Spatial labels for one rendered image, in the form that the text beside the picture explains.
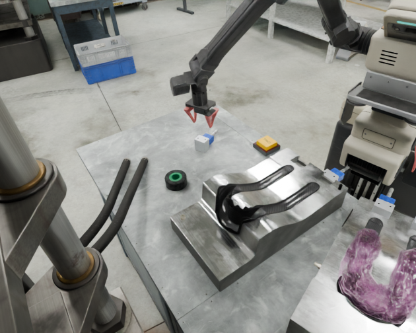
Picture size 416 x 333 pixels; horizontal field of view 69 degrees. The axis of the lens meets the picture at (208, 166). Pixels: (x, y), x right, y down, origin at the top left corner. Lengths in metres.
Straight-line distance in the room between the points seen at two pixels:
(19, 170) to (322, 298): 0.64
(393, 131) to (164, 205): 0.90
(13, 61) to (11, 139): 4.14
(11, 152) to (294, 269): 0.74
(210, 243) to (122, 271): 1.10
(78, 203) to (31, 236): 1.91
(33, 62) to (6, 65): 0.30
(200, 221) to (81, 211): 1.48
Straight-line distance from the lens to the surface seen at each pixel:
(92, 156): 1.36
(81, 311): 0.65
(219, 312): 0.85
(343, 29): 1.14
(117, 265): 1.95
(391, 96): 1.26
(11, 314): 0.38
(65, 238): 0.59
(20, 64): 4.60
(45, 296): 0.70
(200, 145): 1.24
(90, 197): 2.38
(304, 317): 0.75
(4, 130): 0.46
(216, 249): 0.87
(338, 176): 1.13
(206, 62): 1.00
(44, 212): 0.49
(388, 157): 1.37
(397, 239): 1.01
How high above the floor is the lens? 1.59
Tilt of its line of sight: 41 degrees down
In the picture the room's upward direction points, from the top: 4 degrees counter-clockwise
